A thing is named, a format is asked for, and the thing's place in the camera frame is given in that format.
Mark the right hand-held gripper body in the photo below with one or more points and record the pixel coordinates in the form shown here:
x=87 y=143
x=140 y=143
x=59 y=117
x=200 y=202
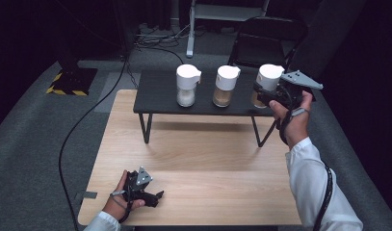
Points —
x=288 y=93

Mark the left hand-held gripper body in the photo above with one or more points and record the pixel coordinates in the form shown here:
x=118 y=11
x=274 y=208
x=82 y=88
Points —
x=135 y=187

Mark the brown-filled jar with white lid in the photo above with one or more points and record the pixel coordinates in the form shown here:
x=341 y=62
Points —
x=269 y=75
x=227 y=78

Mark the white-filled jar with white lid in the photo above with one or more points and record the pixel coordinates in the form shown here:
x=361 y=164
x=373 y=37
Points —
x=187 y=85

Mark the black shelf with metal legs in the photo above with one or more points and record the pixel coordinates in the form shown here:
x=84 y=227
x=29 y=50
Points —
x=158 y=96

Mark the person's left hand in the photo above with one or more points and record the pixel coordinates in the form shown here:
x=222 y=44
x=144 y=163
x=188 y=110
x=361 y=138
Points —
x=115 y=207

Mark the person's right hand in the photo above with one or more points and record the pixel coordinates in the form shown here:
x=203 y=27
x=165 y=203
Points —
x=296 y=128

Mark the grey tape strip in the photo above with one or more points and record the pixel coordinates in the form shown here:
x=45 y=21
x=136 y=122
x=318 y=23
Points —
x=90 y=194

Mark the black folding chair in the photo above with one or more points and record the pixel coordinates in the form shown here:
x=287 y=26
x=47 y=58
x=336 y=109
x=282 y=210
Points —
x=264 y=41

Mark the grey panel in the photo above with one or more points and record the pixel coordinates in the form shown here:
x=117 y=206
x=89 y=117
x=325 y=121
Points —
x=325 y=38

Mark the white metal stand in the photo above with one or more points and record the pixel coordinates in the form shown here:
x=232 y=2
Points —
x=190 y=38

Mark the black stand base striped edge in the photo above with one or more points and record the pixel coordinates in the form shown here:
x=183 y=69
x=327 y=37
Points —
x=76 y=80

